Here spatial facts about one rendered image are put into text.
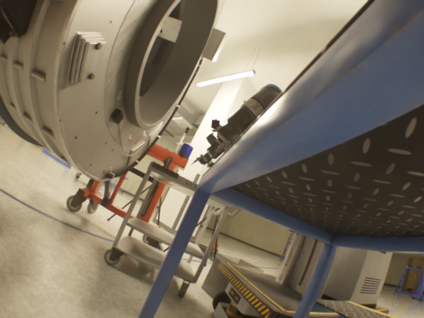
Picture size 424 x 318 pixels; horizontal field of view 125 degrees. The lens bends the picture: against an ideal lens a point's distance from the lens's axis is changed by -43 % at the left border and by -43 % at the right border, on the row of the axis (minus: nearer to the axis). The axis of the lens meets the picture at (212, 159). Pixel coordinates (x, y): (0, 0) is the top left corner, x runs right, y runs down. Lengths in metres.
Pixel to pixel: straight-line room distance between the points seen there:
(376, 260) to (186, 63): 1.65
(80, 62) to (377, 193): 0.53
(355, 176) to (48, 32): 0.57
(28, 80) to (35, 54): 0.07
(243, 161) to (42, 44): 0.48
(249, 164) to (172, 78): 1.26
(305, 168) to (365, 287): 0.97
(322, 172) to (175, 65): 1.30
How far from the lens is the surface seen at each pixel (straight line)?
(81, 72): 0.45
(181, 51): 1.42
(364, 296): 1.15
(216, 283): 1.47
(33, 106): 0.59
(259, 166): 0.15
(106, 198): 1.84
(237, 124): 0.68
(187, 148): 1.88
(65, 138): 0.55
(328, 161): 0.18
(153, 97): 1.30
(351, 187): 0.23
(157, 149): 1.87
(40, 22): 0.53
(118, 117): 0.70
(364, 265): 1.05
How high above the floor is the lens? 0.51
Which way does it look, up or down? 17 degrees up
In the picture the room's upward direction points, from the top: 25 degrees clockwise
